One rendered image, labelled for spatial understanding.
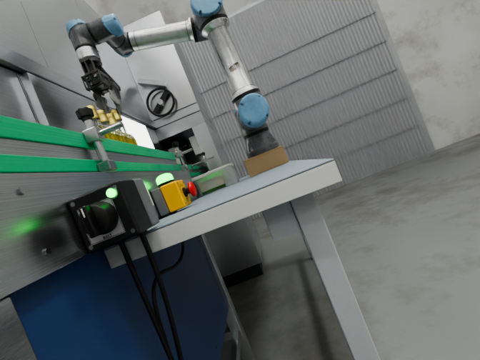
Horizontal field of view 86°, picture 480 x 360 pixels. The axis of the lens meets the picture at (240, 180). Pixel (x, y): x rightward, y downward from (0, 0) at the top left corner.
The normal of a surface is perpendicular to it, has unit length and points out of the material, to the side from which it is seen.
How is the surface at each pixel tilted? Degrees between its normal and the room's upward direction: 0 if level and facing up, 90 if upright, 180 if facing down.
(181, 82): 90
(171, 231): 90
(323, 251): 90
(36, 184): 90
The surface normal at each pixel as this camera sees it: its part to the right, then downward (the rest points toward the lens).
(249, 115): 0.08, 0.19
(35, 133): 0.93, -0.37
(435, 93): -0.12, 0.07
